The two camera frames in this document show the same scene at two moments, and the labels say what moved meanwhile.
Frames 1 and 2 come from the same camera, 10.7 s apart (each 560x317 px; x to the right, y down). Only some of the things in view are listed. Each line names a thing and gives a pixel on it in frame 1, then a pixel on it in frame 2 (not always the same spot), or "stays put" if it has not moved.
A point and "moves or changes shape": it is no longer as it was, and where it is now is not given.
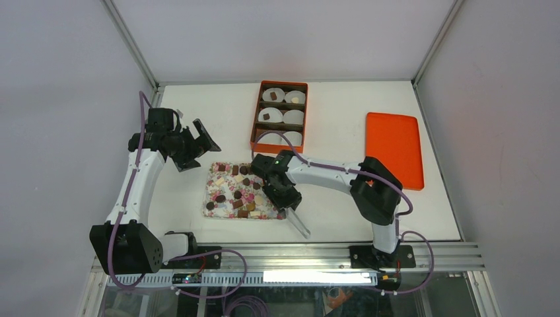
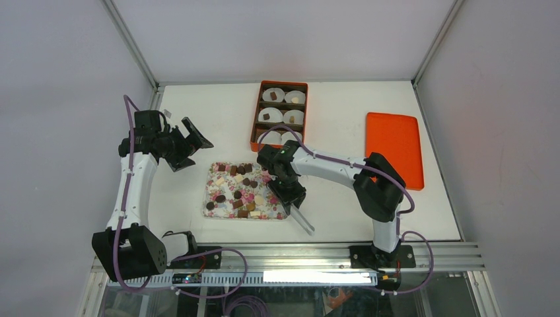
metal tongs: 296,222 moves or changes shape
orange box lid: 395,140 stays put
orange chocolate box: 279,115 stays put
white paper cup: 272,137 stays put
